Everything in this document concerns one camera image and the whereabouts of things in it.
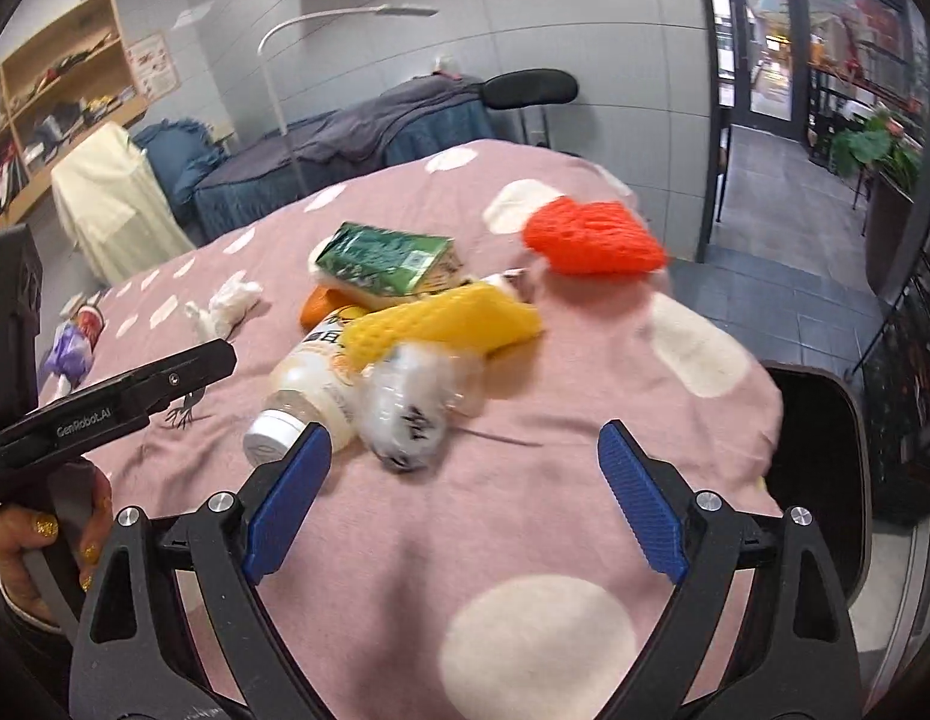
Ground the black display shelf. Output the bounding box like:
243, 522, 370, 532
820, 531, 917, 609
806, 64, 927, 166

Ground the blue ruffled cushion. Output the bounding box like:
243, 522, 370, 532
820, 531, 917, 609
131, 118, 233, 203

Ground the yellow foam net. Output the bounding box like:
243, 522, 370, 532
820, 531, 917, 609
339, 279, 545, 376

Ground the person's left hand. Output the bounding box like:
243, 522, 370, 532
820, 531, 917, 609
0, 463, 115, 627

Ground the glass door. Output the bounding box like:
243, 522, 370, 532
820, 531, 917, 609
701, 0, 803, 140

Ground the white floor lamp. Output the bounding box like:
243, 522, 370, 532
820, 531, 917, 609
256, 4, 440, 200

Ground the black padded headrest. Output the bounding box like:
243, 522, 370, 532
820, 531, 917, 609
480, 69, 578, 112

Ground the purple plastic bag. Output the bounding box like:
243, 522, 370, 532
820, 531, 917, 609
41, 319, 95, 376

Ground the black wire rack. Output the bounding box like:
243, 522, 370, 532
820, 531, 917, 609
847, 187, 930, 533

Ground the plastic bottle with white cap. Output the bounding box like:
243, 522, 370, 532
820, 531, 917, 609
244, 304, 372, 470

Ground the clear plastic bag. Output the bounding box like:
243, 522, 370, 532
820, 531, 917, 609
358, 341, 485, 473

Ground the white tissue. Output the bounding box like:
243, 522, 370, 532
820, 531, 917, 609
184, 275, 262, 342

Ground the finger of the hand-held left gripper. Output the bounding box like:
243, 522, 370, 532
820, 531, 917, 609
124, 338, 238, 421

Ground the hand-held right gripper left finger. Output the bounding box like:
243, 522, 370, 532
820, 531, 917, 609
67, 424, 335, 720

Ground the wooden shelf unit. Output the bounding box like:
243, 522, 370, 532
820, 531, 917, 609
0, 0, 149, 230

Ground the cream cloth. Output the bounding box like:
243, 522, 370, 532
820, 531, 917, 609
51, 122, 197, 286

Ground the grey blanket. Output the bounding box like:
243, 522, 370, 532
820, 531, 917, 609
199, 75, 485, 192

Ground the orange-red foam net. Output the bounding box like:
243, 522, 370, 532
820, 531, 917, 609
522, 195, 668, 276

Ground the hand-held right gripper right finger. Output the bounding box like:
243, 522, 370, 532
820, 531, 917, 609
596, 420, 863, 720

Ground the person's left forearm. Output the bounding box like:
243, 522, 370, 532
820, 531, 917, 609
0, 570, 82, 720

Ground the red and white cup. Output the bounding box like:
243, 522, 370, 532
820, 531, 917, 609
75, 302, 110, 350

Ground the green potted plant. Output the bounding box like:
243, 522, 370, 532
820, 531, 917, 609
831, 109, 930, 297

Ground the pink polka dot blanket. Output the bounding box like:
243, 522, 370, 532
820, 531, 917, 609
37, 139, 785, 720

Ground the green snack packet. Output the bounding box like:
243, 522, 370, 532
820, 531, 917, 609
309, 221, 464, 312

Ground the wall poster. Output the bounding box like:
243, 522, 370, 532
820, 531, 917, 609
126, 31, 181, 100

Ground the small white wrapper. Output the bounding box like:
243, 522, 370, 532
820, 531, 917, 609
484, 268, 541, 305

